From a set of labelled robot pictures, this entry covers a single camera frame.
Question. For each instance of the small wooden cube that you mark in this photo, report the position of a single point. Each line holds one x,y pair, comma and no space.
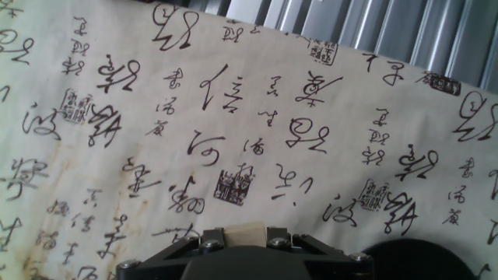
245,235

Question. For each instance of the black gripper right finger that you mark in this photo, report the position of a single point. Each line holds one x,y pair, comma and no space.
323,253

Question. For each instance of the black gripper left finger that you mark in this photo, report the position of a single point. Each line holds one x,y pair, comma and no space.
171,253

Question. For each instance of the beige calligraphy print cloth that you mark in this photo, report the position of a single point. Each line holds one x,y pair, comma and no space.
194,116

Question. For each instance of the round black scale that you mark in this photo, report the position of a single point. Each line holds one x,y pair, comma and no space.
416,260

